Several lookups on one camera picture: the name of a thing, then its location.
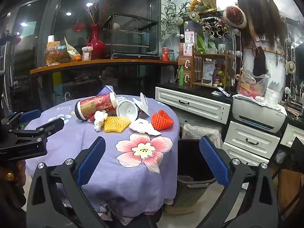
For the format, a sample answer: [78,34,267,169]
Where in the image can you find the white paper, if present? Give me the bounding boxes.
[129,118,162,136]

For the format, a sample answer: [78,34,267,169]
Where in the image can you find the black hair bundle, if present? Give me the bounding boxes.
[252,46,268,76]

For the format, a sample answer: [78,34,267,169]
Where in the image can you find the clear plastic jar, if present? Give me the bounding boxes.
[82,46,93,61]

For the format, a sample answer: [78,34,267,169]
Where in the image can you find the white printed packet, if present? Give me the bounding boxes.
[202,62,215,86]

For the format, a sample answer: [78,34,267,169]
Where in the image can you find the bin with white liner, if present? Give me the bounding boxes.
[182,123,224,148]

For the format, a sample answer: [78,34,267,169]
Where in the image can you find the red foam fruit net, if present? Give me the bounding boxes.
[151,110,174,131]

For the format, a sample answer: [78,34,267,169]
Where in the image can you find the purple snack packet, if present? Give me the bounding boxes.
[97,85,117,96]

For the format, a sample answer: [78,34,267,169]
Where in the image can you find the wooden counter shelf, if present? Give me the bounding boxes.
[30,59,178,74]

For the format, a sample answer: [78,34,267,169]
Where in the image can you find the white tissue roll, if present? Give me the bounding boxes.
[264,88,281,107]

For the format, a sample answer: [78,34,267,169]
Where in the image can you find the wide white drawer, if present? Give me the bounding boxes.
[155,87,231,125]

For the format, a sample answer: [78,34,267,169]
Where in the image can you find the green leafy plant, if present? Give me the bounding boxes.
[160,0,194,41]

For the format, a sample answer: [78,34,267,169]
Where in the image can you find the white printer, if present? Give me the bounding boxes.
[232,95,288,133]

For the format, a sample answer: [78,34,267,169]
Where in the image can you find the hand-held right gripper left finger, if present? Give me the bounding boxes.
[26,136,112,228]

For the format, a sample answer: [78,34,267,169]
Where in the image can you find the person's left hand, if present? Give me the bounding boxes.
[0,159,26,195]

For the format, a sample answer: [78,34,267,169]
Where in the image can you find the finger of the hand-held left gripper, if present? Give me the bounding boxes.
[0,109,42,128]
[24,118,65,143]

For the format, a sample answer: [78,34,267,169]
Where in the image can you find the red patterned paper cup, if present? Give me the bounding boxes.
[75,92,118,122]

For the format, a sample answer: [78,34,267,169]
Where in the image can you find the wooden rack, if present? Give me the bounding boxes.
[193,51,232,88]

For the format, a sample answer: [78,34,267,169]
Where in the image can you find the makeup brushes bundle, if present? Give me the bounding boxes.
[291,76,304,105]

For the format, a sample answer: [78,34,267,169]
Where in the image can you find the yellow foam fruit net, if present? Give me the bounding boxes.
[103,116,131,133]

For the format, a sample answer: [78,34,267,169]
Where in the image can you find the yellow flower bouquet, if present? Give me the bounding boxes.
[189,0,218,13]

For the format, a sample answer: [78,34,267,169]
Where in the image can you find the brown printed box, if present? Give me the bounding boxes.
[178,56,193,71]
[178,71,193,87]

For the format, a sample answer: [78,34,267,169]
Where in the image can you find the white face mask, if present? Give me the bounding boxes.
[132,93,150,117]

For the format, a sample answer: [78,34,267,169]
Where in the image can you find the green bottle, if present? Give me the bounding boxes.
[179,66,186,86]

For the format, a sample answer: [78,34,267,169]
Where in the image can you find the glass display case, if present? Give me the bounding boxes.
[103,12,160,59]

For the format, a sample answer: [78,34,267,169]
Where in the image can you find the gold glass bowl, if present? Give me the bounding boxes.
[43,45,72,66]

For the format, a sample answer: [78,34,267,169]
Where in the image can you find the clear plastic bag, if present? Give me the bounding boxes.
[237,70,271,98]

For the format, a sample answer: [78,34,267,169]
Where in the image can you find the white hair tool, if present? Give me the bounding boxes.
[212,87,232,98]

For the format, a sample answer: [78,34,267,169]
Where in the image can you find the dark trash bin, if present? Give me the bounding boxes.
[164,139,222,215]

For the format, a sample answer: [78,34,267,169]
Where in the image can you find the purple floral tablecloth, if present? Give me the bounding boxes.
[24,95,180,213]

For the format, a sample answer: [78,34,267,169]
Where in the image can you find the dried twigs bunch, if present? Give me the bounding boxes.
[84,0,105,28]

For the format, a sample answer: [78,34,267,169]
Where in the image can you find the red fur-trimmed hat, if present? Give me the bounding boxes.
[223,5,247,29]

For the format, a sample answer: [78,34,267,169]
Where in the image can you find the ornate beaded headdress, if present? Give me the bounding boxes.
[201,17,230,38]

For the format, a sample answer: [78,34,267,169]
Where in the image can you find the orange box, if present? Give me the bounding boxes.
[47,35,61,49]

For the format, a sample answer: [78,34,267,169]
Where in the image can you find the pink printed box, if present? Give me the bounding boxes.
[183,43,196,56]
[184,31,197,44]

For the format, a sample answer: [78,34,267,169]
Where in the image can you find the white round container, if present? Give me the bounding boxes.
[116,96,140,123]

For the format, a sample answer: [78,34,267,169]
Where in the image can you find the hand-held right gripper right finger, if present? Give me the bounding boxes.
[199,135,279,228]

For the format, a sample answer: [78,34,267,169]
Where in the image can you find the hanging hair extensions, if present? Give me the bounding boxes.
[237,0,287,50]

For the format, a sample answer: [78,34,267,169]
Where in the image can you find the gold paper snack bag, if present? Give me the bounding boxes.
[64,37,82,62]

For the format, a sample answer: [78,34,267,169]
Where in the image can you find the vanity mirror with bulbs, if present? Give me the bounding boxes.
[284,17,304,100]
[176,11,243,93]

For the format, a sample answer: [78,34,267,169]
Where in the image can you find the red vase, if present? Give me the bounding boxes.
[87,25,106,60]

